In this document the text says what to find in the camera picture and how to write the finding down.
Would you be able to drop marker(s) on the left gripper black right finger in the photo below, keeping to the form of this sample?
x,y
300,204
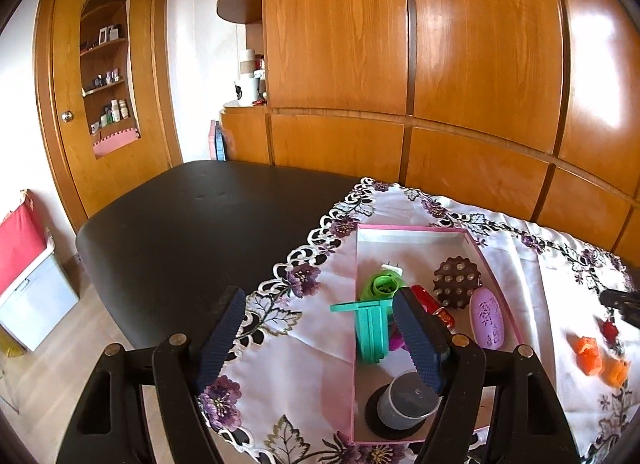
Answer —
x,y
424,337

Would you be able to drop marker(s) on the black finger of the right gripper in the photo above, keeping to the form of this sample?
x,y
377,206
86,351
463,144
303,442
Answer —
x,y
627,303

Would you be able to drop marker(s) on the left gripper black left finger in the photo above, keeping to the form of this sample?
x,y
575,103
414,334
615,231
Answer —
x,y
228,316

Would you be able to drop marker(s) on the magenta plastic cup mould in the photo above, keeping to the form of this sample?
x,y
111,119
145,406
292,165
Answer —
x,y
395,340

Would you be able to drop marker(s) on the red puzzle piece K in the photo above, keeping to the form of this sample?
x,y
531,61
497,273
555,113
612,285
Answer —
x,y
609,332

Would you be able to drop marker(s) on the teal plastic comb stand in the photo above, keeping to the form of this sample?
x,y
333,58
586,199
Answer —
x,y
371,327

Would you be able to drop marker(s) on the mauve oval patterned case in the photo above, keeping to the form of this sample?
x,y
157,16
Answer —
x,y
486,319

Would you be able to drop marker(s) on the grey translucent plastic cup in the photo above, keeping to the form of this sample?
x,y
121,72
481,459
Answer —
x,y
409,399

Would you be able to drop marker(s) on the red lipstick tube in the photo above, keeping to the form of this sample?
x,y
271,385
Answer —
x,y
432,306

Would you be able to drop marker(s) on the brown studded round stand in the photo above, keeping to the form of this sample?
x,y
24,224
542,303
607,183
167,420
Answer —
x,y
455,281

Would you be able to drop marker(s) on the light orange puzzle piece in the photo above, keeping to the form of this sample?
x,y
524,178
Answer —
x,y
615,372

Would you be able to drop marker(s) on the pink shallow box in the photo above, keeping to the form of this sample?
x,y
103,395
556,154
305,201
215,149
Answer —
x,y
419,251

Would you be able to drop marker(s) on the green plastic clip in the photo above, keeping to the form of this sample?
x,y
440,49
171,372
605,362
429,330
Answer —
x,y
381,285

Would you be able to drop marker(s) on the white plug adapter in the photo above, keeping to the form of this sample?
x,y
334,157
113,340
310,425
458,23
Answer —
x,y
392,270

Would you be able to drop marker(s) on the black round lid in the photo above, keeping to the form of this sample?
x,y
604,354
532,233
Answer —
x,y
385,418

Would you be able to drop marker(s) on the white floral embroidered tablecloth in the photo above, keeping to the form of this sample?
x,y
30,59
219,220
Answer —
x,y
282,397

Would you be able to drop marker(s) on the pink blue flat item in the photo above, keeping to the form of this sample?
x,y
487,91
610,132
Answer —
x,y
219,142

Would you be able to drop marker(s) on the red cloth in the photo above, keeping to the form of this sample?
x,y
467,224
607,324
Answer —
x,y
23,239

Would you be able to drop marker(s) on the wooden display shelf door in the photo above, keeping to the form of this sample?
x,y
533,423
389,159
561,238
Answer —
x,y
102,90

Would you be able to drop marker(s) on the wooden wall cabinet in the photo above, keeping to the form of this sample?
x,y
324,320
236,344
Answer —
x,y
525,107

